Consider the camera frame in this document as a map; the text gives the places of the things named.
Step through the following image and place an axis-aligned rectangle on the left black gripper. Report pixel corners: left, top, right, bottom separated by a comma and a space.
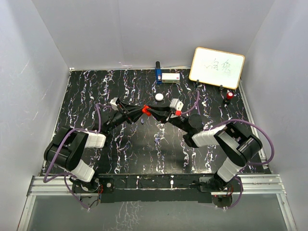
106, 103, 146, 132

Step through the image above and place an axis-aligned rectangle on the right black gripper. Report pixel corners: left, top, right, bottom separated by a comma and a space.
147, 103, 190, 133

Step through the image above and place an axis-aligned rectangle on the red earbud charging case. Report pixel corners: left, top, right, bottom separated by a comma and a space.
142, 105, 151, 116

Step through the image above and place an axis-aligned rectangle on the white earbud charging case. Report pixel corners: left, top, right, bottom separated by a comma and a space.
155, 93, 164, 102

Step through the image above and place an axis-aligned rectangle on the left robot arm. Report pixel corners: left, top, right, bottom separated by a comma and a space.
44, 97, 151, 192

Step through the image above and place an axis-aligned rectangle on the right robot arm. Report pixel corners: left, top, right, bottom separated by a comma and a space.
147, 106, 263, 191

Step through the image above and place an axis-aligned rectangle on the white green carton box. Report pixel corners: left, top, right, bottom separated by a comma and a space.
162, 73, 180, 83

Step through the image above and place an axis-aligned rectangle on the blue black marker device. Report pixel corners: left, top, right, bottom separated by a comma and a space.
155, 61, 162, 84

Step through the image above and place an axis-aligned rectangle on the red emergency stop button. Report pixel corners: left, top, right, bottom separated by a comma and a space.
223, 92, 234, 105

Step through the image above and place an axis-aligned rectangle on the yellow framed whiteboard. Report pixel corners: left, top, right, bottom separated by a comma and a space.
189, 47, 245, 90

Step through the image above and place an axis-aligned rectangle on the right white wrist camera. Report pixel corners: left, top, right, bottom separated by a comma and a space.
169, 98, 183, 116

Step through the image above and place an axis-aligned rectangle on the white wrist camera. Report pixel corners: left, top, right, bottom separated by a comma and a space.
110, 97, 121, 111
169, 98, 183, 116

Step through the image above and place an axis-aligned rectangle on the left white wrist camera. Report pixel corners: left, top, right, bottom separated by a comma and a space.
110, 97, 121, 111

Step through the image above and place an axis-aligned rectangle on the black front base frame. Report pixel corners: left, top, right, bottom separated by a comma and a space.
96, 172, 231, 205

